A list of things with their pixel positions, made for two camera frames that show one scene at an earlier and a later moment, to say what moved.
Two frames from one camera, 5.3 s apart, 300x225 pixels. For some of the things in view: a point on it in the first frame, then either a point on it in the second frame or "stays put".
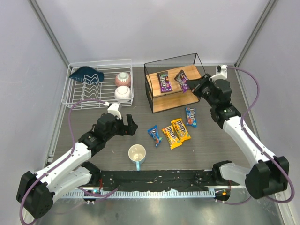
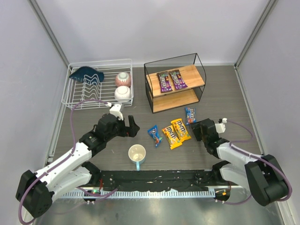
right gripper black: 200,85 → 200,131
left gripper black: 124,126 stays put
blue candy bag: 190,116 stays put
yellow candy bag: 179,126 stays put
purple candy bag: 164,82 stays put
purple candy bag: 182,79 → 178,82
